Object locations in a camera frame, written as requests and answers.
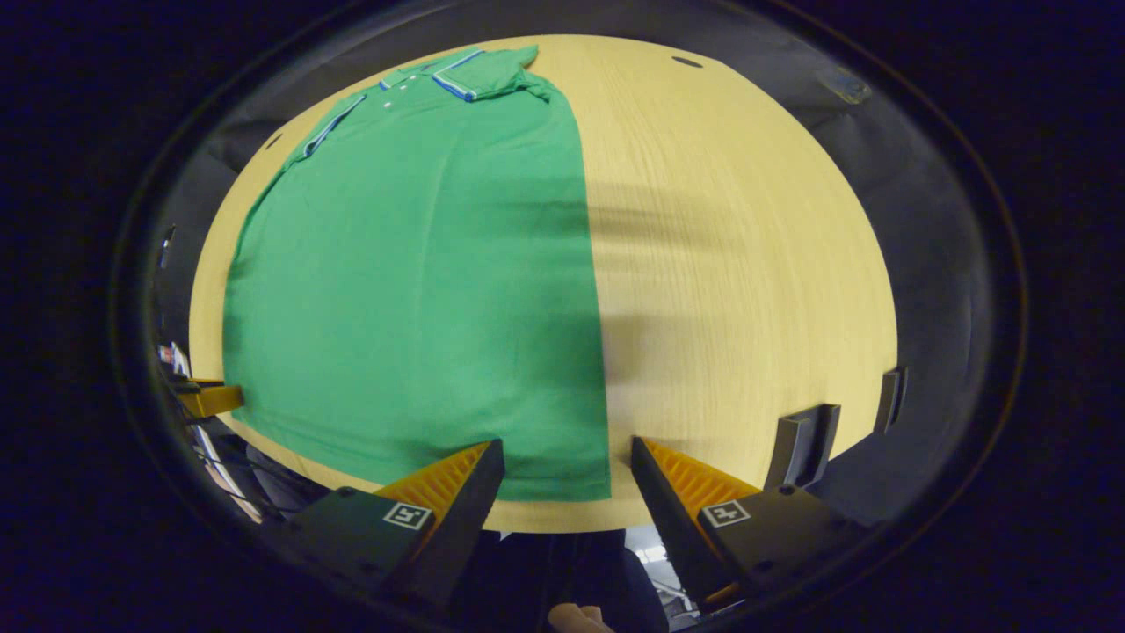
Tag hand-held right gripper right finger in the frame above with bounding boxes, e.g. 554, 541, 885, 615
631, 435, 871, 615

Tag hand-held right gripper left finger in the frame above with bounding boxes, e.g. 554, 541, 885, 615
290, 440, 506, 616

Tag green T-shirt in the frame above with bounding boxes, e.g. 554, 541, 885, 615
221, 46, 613, 504

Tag dark grey curved bracket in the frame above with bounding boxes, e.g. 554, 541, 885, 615
873, 367, 906, 434
763, 403, 842, 491

